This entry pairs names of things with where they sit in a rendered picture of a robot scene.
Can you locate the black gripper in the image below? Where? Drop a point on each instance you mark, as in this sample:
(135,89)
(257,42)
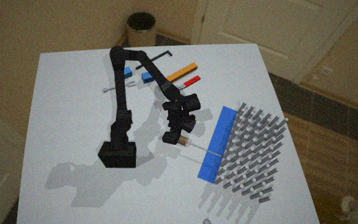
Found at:
(173,136)

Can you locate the orange rectangular bar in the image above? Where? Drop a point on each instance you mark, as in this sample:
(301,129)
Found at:
(182,72)

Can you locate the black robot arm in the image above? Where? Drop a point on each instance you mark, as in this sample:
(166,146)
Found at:
(118,135)

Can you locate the blue cube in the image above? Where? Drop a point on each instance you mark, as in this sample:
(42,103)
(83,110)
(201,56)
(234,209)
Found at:
(127,72)
(146,77)

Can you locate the wooden tool handle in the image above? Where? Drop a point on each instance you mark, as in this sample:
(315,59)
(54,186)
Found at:
(183,140)

